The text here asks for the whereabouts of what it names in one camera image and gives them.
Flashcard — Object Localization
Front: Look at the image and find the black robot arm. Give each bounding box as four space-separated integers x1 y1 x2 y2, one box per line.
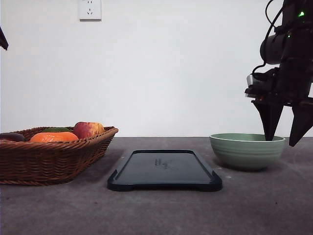
251 0 313 146

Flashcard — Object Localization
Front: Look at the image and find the white wall socket left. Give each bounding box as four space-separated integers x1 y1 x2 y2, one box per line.
78 0 102 23

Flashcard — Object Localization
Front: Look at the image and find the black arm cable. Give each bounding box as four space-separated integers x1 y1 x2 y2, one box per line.
252 0 284 74

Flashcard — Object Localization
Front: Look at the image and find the dark blue rectangular tray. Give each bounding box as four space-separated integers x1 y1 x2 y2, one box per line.
108 149 222 191

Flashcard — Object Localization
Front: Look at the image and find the orange tangerine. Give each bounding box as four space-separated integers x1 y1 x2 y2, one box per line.
30 132 79 142

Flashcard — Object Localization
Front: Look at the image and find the brown wicker basket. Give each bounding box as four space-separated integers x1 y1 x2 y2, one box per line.
0 126 118 186

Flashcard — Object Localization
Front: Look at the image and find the red yellow apple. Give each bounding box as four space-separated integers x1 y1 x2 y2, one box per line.
73 122 104 139

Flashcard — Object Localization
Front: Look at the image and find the green ceramic bowl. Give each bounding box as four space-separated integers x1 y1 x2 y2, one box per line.
210 133 285 170

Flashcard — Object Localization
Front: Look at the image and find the green lime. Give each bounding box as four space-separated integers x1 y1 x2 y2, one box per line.
42 128 71 132

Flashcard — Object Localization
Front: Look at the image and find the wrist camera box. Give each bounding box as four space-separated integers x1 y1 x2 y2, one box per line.
245 68 281 98

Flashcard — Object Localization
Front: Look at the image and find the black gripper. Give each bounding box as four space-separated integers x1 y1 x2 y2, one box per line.
0 27 8 51
245 55 313 147

